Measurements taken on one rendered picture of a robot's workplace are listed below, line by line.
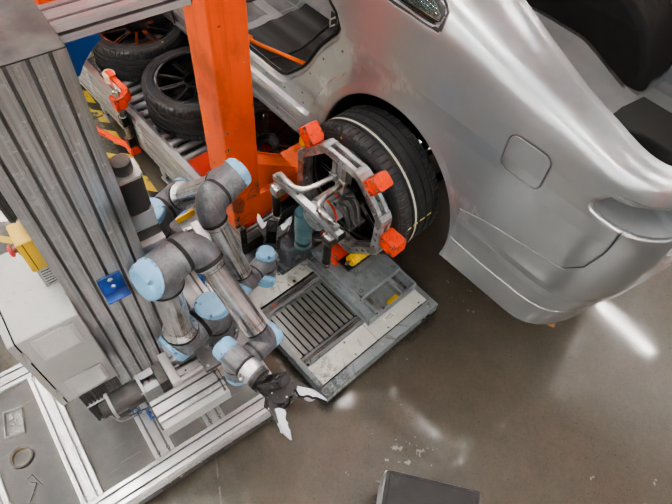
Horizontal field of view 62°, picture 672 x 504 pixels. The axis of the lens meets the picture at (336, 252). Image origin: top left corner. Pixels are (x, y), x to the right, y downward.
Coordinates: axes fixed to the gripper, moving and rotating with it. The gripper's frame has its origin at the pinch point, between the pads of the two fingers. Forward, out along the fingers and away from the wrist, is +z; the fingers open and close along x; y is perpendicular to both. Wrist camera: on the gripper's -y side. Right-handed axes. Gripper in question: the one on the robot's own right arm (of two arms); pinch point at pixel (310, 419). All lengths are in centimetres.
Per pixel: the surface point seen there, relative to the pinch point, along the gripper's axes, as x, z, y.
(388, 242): -90, -31, 24
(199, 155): -115, -175, 84
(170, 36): -158, -250, 56
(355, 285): -109, -48, 88
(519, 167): -100, 0, -33
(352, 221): -80, -45, 14
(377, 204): -95, -43, 13
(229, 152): -70, -104, 11
